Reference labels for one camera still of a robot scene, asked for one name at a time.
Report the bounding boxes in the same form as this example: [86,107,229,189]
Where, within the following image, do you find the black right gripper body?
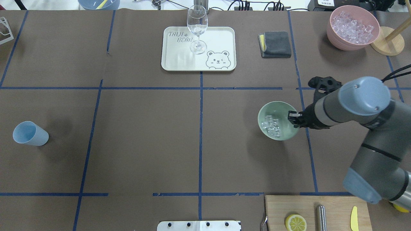
[297,76,342,130]

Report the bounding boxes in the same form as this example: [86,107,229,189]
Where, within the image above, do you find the green ceramic bowl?
[257,101,299,141]

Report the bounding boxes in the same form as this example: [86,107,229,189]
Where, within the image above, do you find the light blue plastic cup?
[12,121,49,146]

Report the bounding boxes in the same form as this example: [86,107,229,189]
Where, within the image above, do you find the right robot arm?
[287,76,411,210]

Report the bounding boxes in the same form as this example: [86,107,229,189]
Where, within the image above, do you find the ice cubes in green bowl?
[261,115,282,138]

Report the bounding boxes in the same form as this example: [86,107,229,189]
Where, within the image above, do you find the blue bowl with fork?
[78,0,121,10]

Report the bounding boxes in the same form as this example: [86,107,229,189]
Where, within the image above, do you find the grey and yellow cloth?
[258,31,292,58]

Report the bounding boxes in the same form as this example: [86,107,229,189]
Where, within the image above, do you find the wooden stand with pole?
[371,17,411,56]

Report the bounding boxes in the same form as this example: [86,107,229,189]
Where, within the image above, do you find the wooden cutting board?
[265,195,372,231]

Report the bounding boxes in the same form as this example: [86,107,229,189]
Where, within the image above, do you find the cream bear tray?
[161,26,237,71]

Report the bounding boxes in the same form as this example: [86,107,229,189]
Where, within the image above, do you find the lemon half slice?
[284,214,307,231]

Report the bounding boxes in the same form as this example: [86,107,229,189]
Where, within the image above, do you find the steel muddler black cap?
[316,204,327,231]

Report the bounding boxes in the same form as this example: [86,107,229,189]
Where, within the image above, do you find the yellow plastic knife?
[350,206,359,231]

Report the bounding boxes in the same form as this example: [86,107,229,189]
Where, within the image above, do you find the clear wine glass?
[187,4,208,55]

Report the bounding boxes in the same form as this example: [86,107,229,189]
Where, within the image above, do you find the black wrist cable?
[381,64,411,82]

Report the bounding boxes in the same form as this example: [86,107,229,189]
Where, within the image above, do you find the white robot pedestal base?
[157,220,242,231]

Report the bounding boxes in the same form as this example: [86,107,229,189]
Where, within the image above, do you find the white wire cup rack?
[0,17,14,45]

